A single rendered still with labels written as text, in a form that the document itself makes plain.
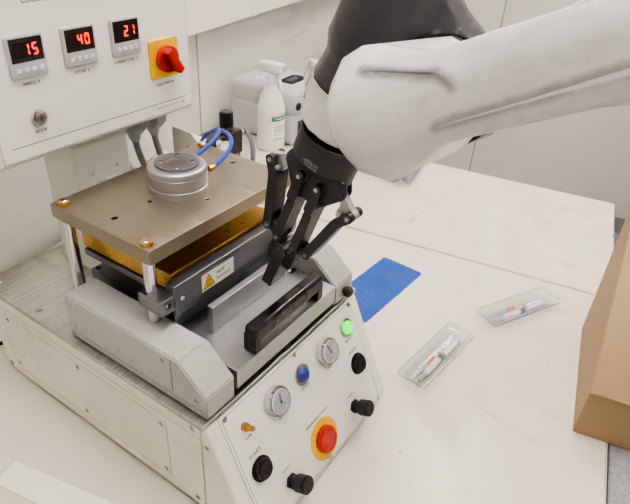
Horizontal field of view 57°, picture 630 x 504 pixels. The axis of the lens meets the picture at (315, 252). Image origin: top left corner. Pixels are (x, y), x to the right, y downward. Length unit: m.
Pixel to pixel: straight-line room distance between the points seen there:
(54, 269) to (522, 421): 0.79
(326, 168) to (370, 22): 0.15
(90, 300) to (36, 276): 0.21
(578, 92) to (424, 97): 0.09
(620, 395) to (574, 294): 0.41
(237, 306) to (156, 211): 0.16
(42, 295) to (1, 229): 0.41
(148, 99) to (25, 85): 0.19
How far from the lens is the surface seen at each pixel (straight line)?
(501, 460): 0.97
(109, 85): 0.86
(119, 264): 0.81
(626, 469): 1.04
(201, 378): 0.70
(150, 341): 0.72
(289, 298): 0.76
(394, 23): 0.51
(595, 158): 3.22
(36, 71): 0.79
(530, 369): 1.13
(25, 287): 0.98
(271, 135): 1.69
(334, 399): 0.89
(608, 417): 1.03
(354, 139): 0.43
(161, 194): 0.78
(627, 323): 1.02
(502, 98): 0.39
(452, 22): 0.51
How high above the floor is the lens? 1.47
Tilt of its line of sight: 33 degrees down
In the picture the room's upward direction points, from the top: 4 degrees clockwise
